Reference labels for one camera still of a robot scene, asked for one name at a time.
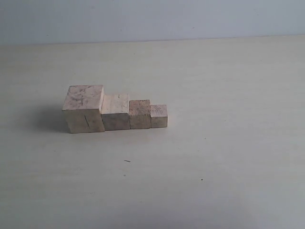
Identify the smallest wooden cube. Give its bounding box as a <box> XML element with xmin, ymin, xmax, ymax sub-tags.
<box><xmin>151</xmin><ymin>104</ymin><xmax>168</xmax><ymax>128</ymax></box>

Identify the second largest wooden cube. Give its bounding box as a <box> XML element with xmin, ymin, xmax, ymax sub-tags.
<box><xmin>101</xmin><ymin>94</ymin><xmax>130</xmax><ymax>131</ymax></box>

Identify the third largest wooden cube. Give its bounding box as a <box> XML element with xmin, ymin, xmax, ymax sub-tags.
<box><xmin>129</xmin><ymin>100</ymin><xmax>151</xmax><ymax>129</ymax></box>

